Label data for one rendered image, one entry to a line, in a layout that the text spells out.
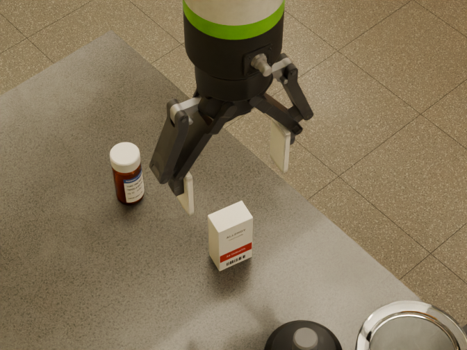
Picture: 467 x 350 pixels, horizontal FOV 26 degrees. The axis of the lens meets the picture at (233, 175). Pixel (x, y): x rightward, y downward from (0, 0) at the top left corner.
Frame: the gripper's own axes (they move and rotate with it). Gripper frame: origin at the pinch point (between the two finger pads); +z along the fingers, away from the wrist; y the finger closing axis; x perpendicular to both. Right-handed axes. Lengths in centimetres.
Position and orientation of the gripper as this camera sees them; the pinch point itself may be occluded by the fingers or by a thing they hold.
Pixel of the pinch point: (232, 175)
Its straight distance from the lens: 112.0
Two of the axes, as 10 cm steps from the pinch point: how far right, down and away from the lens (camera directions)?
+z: 0.0, 6.0, 8.0
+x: -4.9, -7.0, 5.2
